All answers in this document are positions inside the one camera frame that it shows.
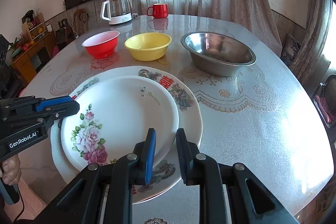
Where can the red mug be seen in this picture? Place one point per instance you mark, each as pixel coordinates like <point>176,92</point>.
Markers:
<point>158,11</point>

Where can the pink chair cushion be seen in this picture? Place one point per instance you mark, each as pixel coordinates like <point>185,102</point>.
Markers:
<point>325,108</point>

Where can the yellow plastic bowl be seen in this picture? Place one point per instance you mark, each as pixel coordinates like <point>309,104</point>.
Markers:
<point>148,48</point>

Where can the person's left hand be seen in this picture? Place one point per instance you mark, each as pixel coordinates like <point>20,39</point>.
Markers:
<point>11,170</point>

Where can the white plate with rose print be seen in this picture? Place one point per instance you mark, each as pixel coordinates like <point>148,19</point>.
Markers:
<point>123,119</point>

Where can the white plate with red characters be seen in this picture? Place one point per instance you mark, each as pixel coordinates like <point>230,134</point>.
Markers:
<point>187,119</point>

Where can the stainless steel bowl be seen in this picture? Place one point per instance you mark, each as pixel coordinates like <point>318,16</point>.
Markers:
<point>218,56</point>

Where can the narrow beige sheer curtain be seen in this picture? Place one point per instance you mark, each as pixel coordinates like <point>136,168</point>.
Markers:
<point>312,29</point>

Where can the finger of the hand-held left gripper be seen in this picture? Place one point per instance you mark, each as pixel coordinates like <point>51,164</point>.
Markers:
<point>65,109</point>
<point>55,103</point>

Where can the black metal chair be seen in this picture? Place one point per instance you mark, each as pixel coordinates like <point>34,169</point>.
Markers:
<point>328,85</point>

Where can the wooden desk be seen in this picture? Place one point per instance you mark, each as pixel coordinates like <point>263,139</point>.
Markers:
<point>29,61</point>

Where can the red plastic bowl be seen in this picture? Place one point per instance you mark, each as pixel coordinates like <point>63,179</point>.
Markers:
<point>101,47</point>

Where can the tall wooden chair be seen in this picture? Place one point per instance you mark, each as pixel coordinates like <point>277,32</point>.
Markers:
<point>80,20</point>

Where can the white electric glass kettle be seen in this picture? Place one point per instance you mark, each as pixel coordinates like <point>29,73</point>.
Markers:
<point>116,10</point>

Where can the pink plastic container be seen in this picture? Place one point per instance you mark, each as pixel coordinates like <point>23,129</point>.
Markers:
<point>55,51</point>

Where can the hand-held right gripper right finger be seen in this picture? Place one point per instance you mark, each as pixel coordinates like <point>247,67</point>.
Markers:
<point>183,161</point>

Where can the grey patterned bundle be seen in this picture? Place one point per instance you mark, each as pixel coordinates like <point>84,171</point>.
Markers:
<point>291,49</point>

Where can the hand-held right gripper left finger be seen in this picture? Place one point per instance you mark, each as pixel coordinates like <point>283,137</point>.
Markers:
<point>151,158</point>

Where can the white router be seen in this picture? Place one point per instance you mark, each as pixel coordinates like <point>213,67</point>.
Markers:
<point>49,27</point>

